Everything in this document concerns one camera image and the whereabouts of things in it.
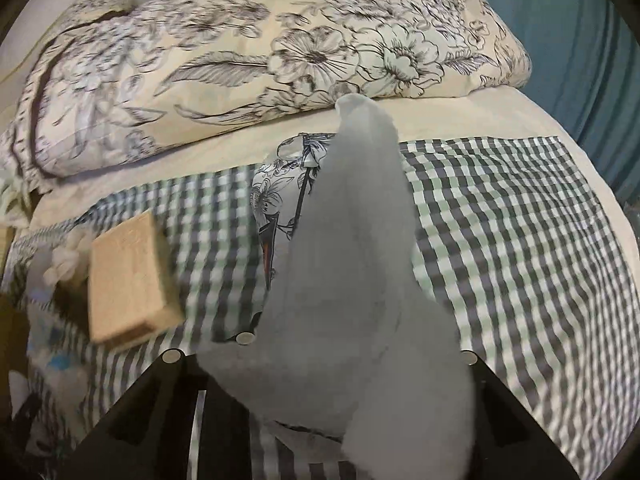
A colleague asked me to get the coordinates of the blue tissue pack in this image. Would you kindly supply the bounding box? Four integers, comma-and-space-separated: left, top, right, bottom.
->
27, 304, 89, 411

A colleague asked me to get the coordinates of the tan brown carton box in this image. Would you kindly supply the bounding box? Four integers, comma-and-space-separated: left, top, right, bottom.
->
88, 210, 184, 352

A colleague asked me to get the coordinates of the grey white cloth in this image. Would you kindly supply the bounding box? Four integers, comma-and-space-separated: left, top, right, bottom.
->
198, 94, 474, 479

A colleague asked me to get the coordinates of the clear plastic bag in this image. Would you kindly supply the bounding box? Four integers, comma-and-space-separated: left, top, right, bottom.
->
23, 226, 96, 314

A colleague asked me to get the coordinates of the floral print fabric piece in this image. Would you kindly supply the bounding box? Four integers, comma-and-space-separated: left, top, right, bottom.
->
209, 131, 338, 344

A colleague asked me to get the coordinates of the checkered bed sheet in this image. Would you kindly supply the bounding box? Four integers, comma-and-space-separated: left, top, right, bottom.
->
0, 134, 640, 480

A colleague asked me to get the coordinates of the mint green towel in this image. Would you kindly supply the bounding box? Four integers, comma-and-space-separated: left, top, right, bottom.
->
0, 169, 32, 229

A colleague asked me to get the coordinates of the floral quilt pillow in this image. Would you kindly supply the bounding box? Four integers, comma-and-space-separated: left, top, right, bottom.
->
1, 0, 532, 193

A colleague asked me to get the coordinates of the teal curtain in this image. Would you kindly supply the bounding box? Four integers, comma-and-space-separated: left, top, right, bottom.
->
488, 0, 639, 203

